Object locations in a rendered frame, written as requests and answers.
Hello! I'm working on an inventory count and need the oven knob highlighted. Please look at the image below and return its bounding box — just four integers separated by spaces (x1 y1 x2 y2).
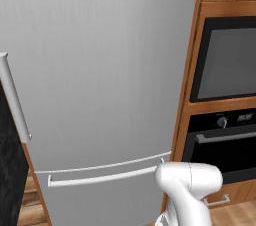
216 116 229 129

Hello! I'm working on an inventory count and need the black microwave oven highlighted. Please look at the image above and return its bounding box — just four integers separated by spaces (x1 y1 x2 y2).
189 15 256 104

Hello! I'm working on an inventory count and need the silver fridge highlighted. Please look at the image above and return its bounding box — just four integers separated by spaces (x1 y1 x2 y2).
0 0 202 226

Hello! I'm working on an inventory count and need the wooden drawer front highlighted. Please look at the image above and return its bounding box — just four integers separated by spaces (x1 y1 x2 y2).
203 179 256 208

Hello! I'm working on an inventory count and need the wooden cabinet frame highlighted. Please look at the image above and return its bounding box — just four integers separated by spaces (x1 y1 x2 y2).
160 0 256 214

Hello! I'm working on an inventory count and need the silver fridge drawer handle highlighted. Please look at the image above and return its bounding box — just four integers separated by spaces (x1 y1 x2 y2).
47 157 166 189

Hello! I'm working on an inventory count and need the silver oven door handle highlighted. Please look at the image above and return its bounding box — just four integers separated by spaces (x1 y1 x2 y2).
195 131 256 145

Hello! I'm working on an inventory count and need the silver fridge door handle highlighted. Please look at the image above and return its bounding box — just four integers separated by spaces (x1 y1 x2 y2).
0 51 33 144

